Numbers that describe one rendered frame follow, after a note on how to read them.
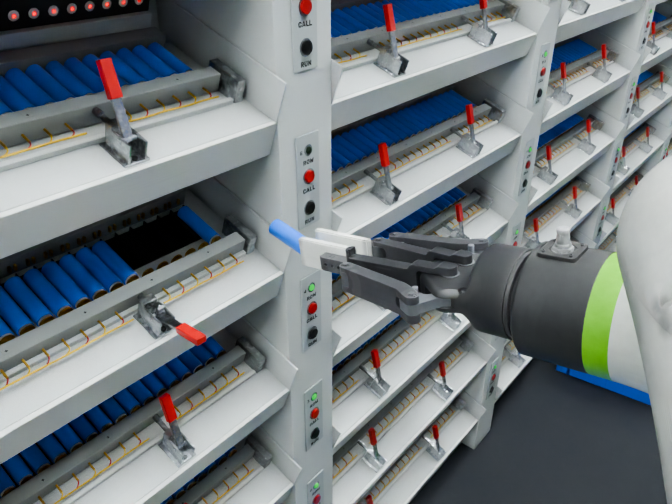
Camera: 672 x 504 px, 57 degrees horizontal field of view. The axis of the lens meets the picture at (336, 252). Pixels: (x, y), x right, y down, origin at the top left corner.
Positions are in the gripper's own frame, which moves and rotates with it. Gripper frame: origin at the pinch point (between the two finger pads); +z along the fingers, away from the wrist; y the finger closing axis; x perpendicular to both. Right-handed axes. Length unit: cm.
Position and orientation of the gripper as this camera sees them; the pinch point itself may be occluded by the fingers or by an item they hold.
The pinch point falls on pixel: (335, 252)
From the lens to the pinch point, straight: 62.2
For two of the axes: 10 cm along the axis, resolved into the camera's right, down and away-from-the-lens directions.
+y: -6.4, 3.8, -6.7
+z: -7.6, -1.7, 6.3
